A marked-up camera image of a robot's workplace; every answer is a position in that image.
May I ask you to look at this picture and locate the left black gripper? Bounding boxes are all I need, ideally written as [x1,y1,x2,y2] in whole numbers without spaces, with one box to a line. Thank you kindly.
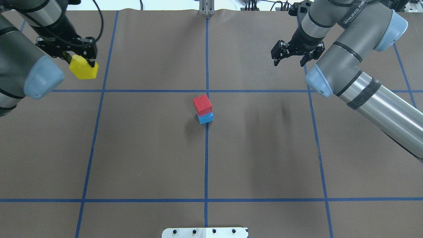
[36,25,98,68]

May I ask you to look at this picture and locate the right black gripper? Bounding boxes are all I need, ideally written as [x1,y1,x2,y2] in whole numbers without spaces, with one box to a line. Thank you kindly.
[271,28,325,67]

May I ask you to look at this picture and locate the yellow block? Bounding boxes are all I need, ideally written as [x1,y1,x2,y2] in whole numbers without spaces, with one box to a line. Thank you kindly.
[68,55,99,80]

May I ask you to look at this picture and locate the red block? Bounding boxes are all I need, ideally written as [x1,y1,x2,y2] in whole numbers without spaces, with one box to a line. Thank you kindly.
[192,94,212,117]

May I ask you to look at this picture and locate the blue block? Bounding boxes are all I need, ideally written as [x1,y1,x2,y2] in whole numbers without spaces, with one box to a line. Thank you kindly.
[196,112,213,124]

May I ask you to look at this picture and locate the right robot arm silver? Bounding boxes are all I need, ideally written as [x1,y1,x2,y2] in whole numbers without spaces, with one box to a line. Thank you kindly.
[271,0,423,162]

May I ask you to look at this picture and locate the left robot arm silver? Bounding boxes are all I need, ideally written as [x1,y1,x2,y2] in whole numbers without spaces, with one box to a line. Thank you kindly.
[0,0,104,116]

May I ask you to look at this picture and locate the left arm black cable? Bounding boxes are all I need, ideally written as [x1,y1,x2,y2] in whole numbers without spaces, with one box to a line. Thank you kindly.
[40,0,104,45]

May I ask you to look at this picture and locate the aluminium frame post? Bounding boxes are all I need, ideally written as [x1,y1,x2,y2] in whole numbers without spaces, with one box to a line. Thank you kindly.
[198,0,215,16]

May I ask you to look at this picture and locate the white pedestal column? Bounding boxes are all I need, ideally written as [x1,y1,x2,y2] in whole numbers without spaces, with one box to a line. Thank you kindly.
[161,227,249,238]

